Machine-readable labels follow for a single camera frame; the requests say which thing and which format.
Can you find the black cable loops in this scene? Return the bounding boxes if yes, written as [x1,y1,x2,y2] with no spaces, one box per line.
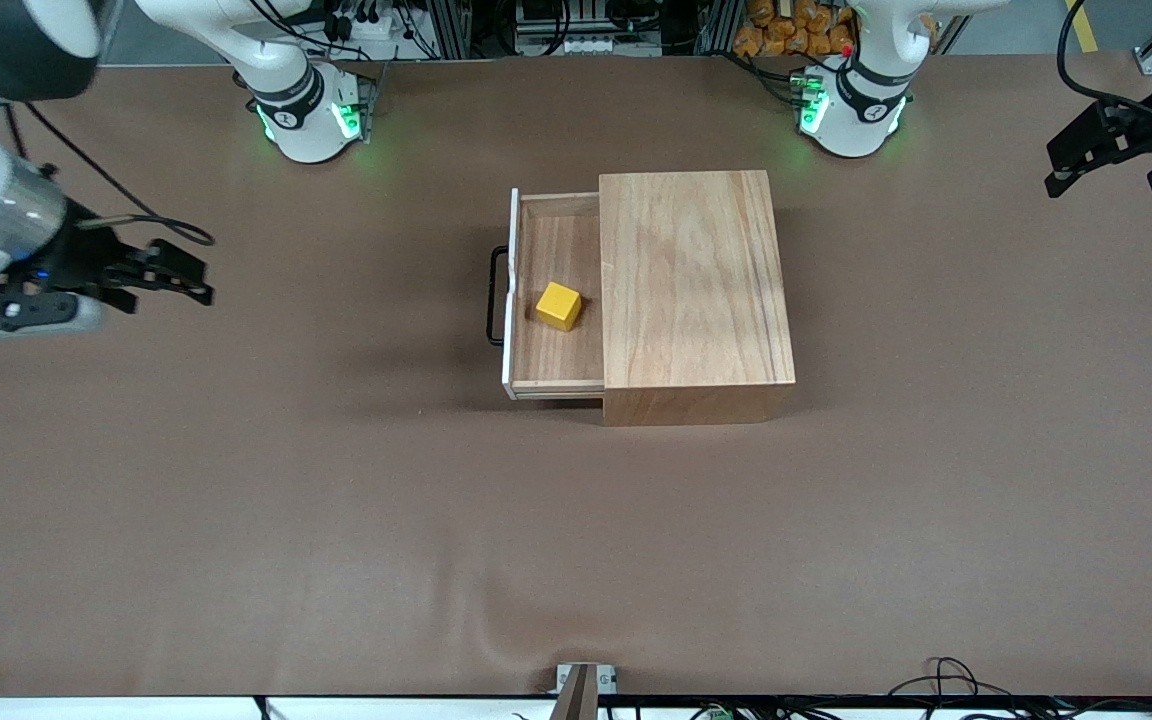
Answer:
[886,657,1152,720]

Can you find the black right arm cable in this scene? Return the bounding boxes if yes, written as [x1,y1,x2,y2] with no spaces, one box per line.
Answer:
[1,100,217,248]

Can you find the wooden drawer cabinet box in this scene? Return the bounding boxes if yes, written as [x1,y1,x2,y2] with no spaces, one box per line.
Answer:
[599,170,798,428]

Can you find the grey metal table clamp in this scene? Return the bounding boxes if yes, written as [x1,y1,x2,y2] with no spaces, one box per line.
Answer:
[556,662,617,720]

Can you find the wooden drawer with black handle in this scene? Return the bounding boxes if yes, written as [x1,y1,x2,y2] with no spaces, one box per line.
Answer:
[486,187,607,401]

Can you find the orange snack bags pile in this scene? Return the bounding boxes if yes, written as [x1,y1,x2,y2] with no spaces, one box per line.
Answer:
[733,0,857,58]

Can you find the grey arm base bracket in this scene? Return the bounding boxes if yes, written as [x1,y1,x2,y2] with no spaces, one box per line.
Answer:
[341,62,387,141]

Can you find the aluminium frame post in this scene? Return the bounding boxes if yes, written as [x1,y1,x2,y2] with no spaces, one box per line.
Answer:
[431,0,474,59]

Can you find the white power strip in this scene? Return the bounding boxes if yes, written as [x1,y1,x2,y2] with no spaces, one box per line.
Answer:
[321,0,407,43]

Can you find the yellow cube block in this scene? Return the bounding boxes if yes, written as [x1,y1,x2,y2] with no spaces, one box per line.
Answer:
[535,281,583,333]

